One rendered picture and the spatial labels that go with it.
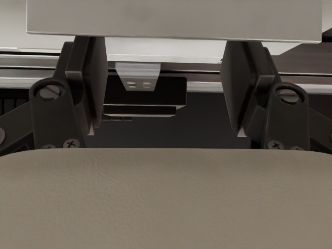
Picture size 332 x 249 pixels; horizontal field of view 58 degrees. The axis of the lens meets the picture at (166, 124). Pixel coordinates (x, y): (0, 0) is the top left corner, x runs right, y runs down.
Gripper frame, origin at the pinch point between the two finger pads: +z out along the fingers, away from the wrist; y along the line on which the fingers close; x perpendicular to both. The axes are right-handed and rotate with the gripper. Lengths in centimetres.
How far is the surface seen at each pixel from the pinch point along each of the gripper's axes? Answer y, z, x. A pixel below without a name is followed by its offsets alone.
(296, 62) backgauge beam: 21.2, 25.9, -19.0
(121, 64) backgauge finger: -2.9, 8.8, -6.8
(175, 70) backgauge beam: 3.0, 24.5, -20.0
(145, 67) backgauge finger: -1.0, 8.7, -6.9
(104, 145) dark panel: -11, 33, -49
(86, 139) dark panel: -15, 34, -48
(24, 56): -9.5, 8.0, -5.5
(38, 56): -8.5, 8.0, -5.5
